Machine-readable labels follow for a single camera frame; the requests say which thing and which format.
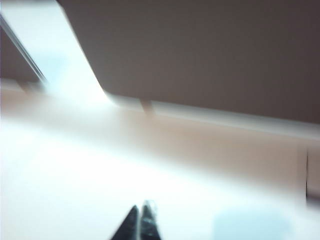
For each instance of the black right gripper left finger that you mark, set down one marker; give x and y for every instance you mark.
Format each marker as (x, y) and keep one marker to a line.
(128, 225)

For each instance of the white divider support foot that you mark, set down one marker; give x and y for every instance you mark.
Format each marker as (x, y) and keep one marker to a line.
(25, 85)
(146, 106)

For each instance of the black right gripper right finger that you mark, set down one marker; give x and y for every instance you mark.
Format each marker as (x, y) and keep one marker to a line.
(150, 222)

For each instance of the brown desk divider panel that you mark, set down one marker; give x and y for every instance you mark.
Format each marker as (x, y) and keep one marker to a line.
(12, 57)
(200, 50)

